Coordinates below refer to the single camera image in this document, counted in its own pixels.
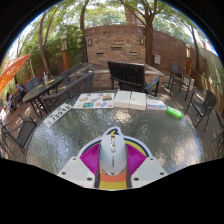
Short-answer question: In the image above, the open white book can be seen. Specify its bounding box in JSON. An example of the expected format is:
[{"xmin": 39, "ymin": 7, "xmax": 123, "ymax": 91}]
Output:
[{"xmin": 113, "ymin": 89, "xmax": 148, "ymax": 111}]

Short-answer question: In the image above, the dark wicker armchair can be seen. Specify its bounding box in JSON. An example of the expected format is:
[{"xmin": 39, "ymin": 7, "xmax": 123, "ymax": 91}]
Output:
[{"xmin": 41, "ymin": 71, "xmax": 96, "ymax": 114}]

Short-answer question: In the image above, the dark wicker bench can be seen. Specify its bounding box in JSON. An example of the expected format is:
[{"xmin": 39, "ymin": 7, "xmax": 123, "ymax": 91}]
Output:
[{"xmin": 61, "ymin": 62, "xmax": 91, "ymax": 86}]

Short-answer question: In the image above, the blue patio chair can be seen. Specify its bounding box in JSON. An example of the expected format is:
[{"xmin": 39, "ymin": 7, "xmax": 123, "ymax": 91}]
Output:
[{"xmin": 24, "ymin": 76, "xmax": 41, "ymax": 93}]

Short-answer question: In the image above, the small white box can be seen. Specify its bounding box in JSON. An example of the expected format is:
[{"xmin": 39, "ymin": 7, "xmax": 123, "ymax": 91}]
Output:
[{"xmin": 146, "ymin": 97, "xmax": 167, "ymax": 111}]

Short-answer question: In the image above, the slim straight tree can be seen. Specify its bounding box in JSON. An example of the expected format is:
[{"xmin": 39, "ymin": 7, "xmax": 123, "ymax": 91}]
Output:
[{"xmin": 186, "ymin": 19, "xmax": 203, "ymax": 74}]

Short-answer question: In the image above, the white licence plate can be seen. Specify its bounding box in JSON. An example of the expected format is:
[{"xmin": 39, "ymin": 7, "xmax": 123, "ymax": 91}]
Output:
[{"xmin": 43, "ymin": 102, "xmax": 73, "ymax": 129}]

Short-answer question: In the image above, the wooden lamp post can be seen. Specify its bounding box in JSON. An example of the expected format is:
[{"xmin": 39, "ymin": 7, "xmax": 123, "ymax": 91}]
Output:
[
  {"xmin": 185, "ymin": 43, "xmax": 192, "ymax": 77},
  {"xmin": 60, "ymin": 34, "xmax": 69, "ymax": 72}
]

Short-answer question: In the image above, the colourful picture sheet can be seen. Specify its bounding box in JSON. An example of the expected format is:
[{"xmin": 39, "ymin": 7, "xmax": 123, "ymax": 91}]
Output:
[{"xmin": 72, "ymin": 92, "xmax": 115, "ymax": 110}]

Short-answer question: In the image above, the person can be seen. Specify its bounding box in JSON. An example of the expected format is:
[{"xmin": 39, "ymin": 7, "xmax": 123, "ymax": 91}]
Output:
[{"xmin": 15, "ymin": 83, "xmax": 25, "ymax": 98}]

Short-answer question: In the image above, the yellow duck mouse pad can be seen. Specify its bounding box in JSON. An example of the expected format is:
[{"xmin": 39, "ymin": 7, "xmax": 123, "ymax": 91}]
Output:
[{"xmin": 77, "ymin": 125, "xmax": 153, "ymax": 191}]

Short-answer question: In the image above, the white computer mouse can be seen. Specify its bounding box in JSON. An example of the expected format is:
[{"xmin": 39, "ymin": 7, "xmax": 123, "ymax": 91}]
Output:
[{"xmin": 98, "ymin": 130, "xmax": 128, "ymax": 177}]

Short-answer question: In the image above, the black slatted chair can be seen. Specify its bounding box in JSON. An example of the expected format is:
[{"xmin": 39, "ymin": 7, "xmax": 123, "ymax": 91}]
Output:
[{"xmin": 167, "ymin": 63, "xmax": 194, "ymax": 101}]

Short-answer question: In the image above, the green marker pen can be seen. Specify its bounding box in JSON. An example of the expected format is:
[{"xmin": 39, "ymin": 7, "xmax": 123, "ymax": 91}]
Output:
[{"xmin": 165, "ymin": 105, "xmax": 183, "ymax": 120}]

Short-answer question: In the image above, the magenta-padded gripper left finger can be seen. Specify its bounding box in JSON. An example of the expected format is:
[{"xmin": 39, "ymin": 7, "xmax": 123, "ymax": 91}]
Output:
[{"xmin": 57, "ymin": 143, "xmax": 102, "ymax": 190}]

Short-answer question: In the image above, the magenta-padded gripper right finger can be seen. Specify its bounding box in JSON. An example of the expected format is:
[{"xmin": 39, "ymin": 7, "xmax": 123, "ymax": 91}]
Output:
[{"xmin": 125, "ymin": 143, "xmax": 168, "ymax": 190}]

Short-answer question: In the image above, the black metal mesh chair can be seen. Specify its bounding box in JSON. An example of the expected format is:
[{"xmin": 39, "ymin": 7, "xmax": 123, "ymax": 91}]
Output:
[{"xmin": 0, "ymin": 113, "xmax": 38, "ymax": 156}]

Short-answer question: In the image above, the leaning thin tree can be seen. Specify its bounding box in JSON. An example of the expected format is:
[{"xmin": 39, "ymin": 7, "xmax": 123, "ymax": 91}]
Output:
[{"xmin": 38, "ymin": 8, "xmax": 59, "ymax": 78}]

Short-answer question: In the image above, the black slatted bench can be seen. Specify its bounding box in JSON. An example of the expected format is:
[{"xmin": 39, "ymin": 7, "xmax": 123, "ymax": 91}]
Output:
[{"xmin": 107, "ymin": 60, "xmax": 161, "ymax": 98}]

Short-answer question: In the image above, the orange umbrella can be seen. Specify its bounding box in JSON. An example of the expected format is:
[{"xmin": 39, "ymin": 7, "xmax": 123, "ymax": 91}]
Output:
[{"xmin": 0, "ymin": 54, "xmax": 32, "ymax": 94}]

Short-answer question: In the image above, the dark round patio table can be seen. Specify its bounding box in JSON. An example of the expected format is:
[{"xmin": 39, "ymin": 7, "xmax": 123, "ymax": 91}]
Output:
[{"xmin": 22, "ymin": 75, "xmax": 64, "ymax": 118}]

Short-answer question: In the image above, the dark wicker patio chair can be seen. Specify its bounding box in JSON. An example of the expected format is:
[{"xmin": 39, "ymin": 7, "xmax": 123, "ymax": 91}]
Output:
[{"xmin": 184, "ymin": 89, "xmax": 218, "ymax": 132}]

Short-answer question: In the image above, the forked trunk tree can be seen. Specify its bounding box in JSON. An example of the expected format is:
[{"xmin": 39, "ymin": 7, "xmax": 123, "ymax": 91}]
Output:
[{"xmin": 119, "ymin": 0, "xmax": 168, "ymax": 66}]

